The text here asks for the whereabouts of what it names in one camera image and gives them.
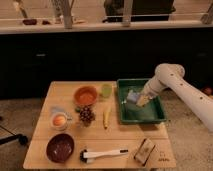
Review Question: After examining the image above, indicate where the light wooden table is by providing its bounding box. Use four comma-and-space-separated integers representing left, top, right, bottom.
23, 82, 176, 170

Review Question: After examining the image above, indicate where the orange bowl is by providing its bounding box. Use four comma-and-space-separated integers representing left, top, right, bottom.
74, 86, 98, 106

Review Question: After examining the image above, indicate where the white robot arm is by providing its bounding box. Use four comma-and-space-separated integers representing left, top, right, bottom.
136, 63, 213, 132

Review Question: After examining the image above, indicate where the small red bowl on counter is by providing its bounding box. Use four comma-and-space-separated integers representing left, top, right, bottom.
23, 19, 37, 25

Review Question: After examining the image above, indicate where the blue sponge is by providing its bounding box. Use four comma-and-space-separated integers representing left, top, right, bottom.
127, 90, 140, 103

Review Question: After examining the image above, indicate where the glass cup with orange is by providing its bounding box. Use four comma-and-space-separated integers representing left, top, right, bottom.
50, 112, 72, 131

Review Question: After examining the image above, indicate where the yellow banana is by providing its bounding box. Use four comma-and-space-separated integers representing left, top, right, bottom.
103, 106, 111, 129

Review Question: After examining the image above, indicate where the bunch of purple grapes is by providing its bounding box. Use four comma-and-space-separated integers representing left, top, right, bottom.
79, 106, 95, 126

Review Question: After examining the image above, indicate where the green cup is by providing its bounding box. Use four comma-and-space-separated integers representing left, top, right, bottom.
101, 84, 112, 98

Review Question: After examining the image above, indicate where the dark red bowl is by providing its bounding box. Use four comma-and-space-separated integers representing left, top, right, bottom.
46, 133, 75, 163

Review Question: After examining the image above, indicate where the green plastic tray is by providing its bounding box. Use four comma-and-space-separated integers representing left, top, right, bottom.
117, 78, 167, 124

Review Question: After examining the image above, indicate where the black chair base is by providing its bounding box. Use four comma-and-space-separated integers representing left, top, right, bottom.
0, 125, 28, 146

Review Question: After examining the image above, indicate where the brown card box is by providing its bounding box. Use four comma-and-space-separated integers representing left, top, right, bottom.
134, 138, 155, 166

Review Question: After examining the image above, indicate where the white-handled dish brush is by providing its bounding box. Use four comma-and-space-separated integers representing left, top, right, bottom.
80, 149, 128, 163

